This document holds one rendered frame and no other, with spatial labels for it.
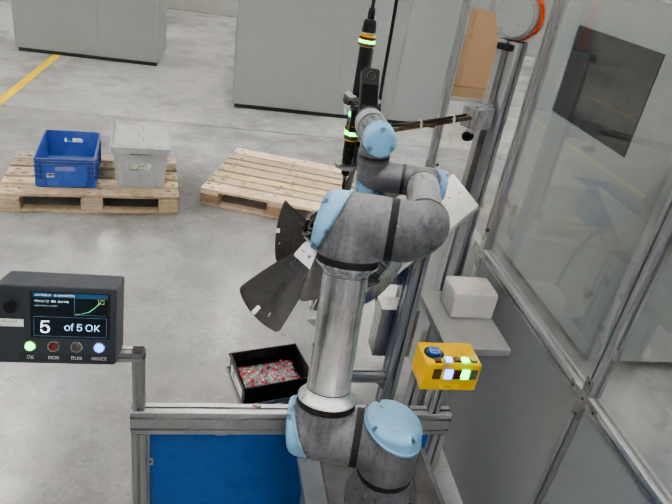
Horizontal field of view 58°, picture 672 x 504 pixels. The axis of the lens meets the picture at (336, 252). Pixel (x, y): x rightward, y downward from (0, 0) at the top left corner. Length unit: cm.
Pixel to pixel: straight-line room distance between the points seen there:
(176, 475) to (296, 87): 587
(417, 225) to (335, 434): 43
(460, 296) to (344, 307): 115
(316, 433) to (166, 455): 75
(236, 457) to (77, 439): 116
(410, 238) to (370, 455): 42
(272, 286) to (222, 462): 55
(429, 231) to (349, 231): 14
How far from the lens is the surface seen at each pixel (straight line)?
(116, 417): 295
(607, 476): 186
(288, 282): 193
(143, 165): 460
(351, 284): 108
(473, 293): 223
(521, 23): 219
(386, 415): 121
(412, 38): 740
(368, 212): 104
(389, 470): 122
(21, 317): 154
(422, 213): 106
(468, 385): 174
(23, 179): 486
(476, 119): 215
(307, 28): 717
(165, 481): 194
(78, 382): 314
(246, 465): 189
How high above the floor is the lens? 206
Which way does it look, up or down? 28 degrees down
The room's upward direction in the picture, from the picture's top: 10 degrees clockwise
